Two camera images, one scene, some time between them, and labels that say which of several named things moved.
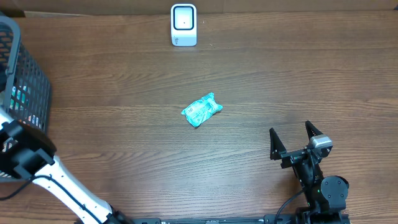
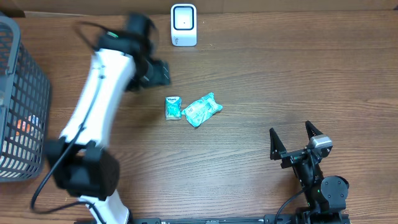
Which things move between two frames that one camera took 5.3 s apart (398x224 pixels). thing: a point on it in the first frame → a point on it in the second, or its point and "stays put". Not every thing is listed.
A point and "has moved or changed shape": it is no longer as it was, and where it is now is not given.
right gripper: [278, 149] stays put
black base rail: [216, 219] stays put
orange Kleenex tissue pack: [33, 119] has moved or changed shape
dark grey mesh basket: [23, 84] stays put
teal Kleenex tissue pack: [18, 95] → [173, 107]
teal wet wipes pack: [200, 111] stays put
